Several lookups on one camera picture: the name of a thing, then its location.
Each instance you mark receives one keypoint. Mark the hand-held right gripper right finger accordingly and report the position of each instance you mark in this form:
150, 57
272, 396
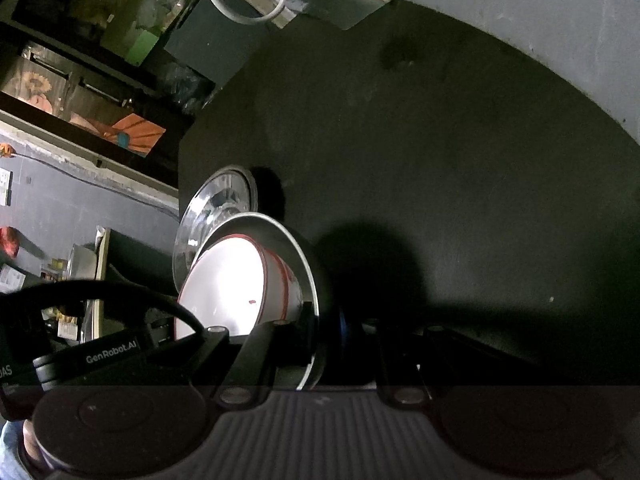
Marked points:
346, 332

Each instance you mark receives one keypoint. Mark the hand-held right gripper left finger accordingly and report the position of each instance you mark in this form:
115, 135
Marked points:
260, 355

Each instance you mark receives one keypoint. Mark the deep steel bowl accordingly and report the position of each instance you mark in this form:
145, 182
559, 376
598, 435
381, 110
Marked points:
280, 237

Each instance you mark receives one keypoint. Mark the large steel plate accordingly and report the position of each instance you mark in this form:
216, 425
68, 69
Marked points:
186, 255

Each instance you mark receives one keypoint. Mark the person's left hand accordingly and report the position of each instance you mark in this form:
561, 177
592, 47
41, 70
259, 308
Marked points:
34, 442

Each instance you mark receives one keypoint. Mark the red hanging bag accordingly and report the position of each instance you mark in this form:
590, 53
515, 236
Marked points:
9, 242

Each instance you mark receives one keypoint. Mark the person's blue pants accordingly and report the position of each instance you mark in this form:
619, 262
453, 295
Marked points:
10, 460

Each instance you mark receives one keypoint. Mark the kitchen counter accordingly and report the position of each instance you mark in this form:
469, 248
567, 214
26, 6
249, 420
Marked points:
140, 260

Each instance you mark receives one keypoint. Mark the orange printed panel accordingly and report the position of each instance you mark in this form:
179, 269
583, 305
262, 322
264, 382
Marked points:
140, 135

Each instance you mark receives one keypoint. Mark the sunflower picture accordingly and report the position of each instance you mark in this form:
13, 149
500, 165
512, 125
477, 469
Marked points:
40, 91

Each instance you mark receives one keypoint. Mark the clear plastic bags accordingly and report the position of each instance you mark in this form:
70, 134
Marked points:
187, 87

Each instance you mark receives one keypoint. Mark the dark grey cabinet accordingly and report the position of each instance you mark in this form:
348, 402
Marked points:
215, 45

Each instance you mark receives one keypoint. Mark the green box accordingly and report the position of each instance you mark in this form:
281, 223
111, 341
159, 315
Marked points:
137, 45

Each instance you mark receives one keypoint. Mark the white wall socket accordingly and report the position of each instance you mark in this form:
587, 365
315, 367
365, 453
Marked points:
6, 186

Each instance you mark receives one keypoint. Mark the white door frame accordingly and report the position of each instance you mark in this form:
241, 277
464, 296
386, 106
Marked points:
100, 165

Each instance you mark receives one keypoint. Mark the orange wall hook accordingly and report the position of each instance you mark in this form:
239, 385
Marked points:
7, 149

